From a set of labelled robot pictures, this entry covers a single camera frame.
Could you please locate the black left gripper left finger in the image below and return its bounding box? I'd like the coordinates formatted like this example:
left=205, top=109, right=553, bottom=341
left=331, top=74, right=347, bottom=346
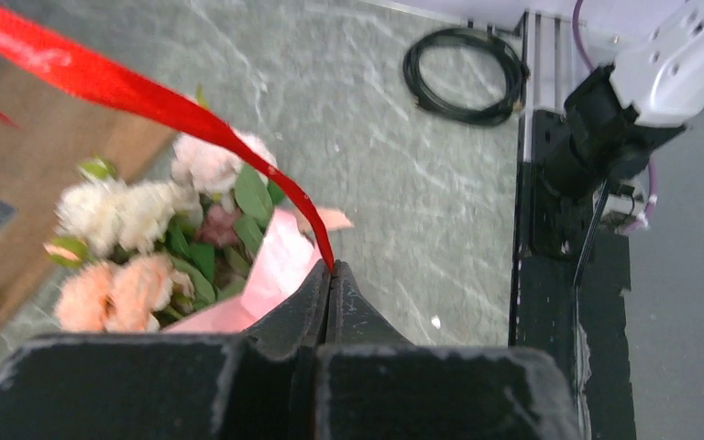
left=0, top=259, right=333, bottom=440

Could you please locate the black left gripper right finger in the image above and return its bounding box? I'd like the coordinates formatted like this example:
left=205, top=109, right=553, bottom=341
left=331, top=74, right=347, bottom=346
left=312, top=260, right=584, bottom=440

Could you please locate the red ribbon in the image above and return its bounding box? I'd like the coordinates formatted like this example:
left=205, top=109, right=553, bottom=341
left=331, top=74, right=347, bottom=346
left=0, top=6, right=335, bottom=267

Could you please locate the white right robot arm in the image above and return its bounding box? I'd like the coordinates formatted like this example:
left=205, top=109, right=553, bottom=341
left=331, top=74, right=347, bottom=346
left=542, top=1, right=704, bottom=199

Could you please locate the wooden board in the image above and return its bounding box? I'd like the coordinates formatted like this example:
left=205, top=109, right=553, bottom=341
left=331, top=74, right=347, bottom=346
left=0, top=61, right=175, bottom=328

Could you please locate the coiled black cable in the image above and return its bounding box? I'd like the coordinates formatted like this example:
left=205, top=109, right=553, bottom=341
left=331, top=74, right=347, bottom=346
left=401, top=27, right=531, bottom=128

